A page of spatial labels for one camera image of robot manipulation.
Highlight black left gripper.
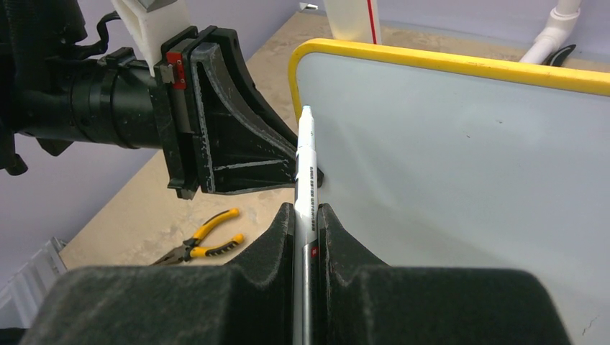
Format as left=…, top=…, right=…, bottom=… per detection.
left=151, top=26, right=297, bottom=199

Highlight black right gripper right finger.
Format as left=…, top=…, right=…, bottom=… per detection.
left=317, top=203, right=570, bottom=344

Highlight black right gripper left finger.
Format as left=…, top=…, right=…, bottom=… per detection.
left=22, top=203, right=295, bottom=344

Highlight white green marker pen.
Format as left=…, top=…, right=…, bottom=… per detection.
left=292, top=105, right=319, bottom=344

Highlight yellow framed whiteboard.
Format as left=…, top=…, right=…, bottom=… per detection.
left=288, top=39, right=609, bottom=344

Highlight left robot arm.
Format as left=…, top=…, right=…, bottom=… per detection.
left=1, top=1, right=298, bottom=200

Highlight yellow black pliers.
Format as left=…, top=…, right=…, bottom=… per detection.
left=151, top=208, right=246, bottom=266

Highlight thick white vertical pipe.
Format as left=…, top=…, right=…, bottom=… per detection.
left=324, top=0, right=383, bottom=45

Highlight white pipe with fittings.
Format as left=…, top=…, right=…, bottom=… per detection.
left=519, top=0, right=582, bottom=65

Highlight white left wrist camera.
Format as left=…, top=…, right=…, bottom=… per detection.
left=111, top=0, right=191, bottom=76

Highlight aluminium frame rail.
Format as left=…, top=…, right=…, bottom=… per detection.
left=1, top=237, right=67, bottom=328

